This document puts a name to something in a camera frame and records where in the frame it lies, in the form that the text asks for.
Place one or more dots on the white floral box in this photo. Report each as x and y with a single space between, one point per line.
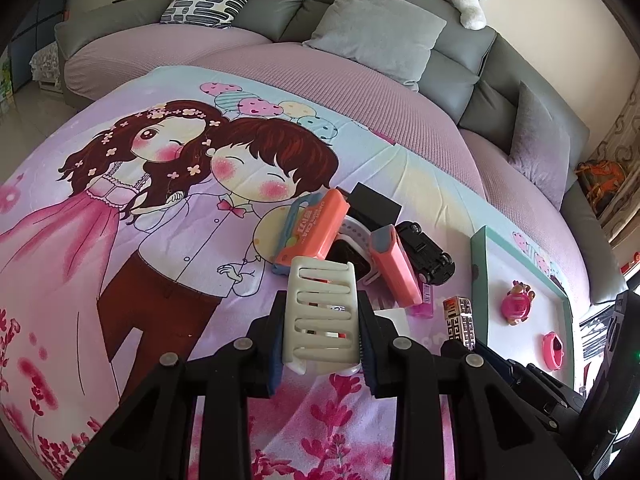
46 65

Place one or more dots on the pink sofa seat cover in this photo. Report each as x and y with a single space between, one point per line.
165 55
350 85
520 200

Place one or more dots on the white slotted soap dish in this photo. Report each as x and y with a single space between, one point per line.
320 355

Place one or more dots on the grey sofa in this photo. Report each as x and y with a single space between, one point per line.
465 55

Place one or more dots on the green box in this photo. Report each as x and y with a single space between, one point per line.
5 82

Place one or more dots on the plain grey pillow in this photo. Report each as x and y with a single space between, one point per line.
375 35

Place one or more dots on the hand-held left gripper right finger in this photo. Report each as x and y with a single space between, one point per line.
369 371

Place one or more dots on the gold black patterned box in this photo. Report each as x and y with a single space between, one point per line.
460 325

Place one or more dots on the orange blue plastic case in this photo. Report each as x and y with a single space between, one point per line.
315 225

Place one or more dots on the orange patterned bag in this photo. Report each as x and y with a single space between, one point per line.
602 187

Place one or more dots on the small black box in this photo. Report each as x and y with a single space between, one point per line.
375 205

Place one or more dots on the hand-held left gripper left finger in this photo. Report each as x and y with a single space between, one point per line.
276 375

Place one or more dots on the black toy car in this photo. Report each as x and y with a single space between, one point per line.
425 252

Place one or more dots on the pink lighter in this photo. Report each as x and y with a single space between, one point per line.
425 302

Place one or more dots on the blue storage cabinet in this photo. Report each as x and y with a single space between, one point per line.
27 40

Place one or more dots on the patterned curtain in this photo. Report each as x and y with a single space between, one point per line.
622 145

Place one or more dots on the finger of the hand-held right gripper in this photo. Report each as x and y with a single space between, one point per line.
555 415
540 380

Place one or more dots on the printed blanket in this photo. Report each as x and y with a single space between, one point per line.
100 260

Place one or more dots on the pink bear toy figure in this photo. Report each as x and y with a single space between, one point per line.
517 307

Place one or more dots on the lilac grey pillow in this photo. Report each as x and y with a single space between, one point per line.
540 145

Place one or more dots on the pink grey plastic case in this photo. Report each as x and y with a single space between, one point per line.
400 275

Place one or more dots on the teal rimmed white box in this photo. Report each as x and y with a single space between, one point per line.
505 280

